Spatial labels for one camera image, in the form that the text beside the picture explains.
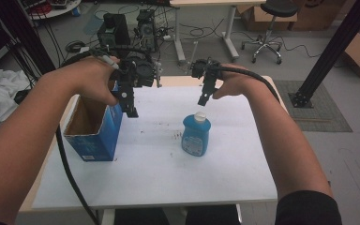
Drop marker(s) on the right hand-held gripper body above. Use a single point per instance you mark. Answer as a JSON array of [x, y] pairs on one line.
[[204, 69]]

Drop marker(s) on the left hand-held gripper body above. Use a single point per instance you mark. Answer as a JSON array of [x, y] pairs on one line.
[[139, 72]]

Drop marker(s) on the blue bottle with white cap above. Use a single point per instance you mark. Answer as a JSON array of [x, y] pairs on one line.
[[196, 137]]

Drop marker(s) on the person's right hand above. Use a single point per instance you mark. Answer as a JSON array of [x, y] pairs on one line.
[[236, 82]]

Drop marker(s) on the person's left hand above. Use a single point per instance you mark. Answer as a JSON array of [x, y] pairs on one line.
[[90, 79]]

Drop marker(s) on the thin grey rod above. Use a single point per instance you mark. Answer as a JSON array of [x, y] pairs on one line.
[[193, 56]]

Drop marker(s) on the computer tower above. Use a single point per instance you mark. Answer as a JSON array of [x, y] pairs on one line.
[[146, 29]]

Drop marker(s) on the blue cardboard box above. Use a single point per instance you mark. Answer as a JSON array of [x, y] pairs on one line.
[[98, 137]]

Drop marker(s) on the black boxy device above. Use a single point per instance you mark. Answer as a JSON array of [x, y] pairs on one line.
[[114, 31]]

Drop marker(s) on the white desk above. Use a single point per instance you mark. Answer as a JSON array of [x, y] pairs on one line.
[[200, 18]]

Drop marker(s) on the black swivel stool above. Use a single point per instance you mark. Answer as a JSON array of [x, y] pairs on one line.
[[270, 37]]

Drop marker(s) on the white table mat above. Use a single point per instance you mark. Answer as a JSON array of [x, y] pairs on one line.
[[168, 175]]

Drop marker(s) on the brown cardboard box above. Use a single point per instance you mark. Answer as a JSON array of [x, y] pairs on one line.
[[262, 20]]

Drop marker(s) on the round white table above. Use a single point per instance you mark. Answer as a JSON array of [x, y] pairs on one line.
[[56, 9]]

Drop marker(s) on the person's black pants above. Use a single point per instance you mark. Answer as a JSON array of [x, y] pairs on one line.
[[175, 215]]

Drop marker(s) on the grey floor mat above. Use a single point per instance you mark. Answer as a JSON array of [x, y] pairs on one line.
[[325, 115]]

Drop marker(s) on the white cloth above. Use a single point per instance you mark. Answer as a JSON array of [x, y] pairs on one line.
[[0, 93]]

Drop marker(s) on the black curtain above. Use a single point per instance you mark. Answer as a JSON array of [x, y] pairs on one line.
[[15, 34]]

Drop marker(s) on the person's black sleeve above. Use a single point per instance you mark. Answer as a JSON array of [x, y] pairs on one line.
[[307, 208]]

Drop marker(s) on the black metal post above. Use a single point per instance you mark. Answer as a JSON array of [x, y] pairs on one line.
[[331, 50]]

